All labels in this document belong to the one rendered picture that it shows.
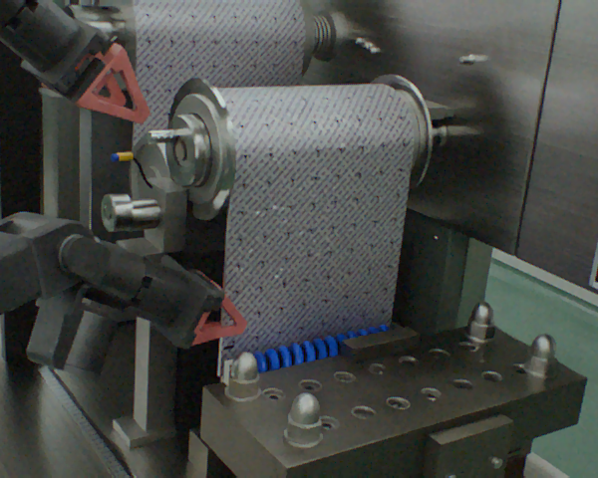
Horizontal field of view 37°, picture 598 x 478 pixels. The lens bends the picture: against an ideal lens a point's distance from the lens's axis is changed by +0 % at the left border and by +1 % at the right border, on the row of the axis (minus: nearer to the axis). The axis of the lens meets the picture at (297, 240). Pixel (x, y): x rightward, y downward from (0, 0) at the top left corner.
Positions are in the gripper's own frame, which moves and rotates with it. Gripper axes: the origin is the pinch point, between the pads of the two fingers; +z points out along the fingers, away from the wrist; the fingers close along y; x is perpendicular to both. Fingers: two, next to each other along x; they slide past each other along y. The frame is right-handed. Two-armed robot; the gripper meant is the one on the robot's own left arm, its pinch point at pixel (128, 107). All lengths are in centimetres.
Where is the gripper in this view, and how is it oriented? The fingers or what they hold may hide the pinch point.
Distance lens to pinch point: 90.6
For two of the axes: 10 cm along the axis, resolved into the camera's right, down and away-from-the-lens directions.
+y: 5.4, 3.2, -7.7
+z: 5.9, 5.1, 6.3
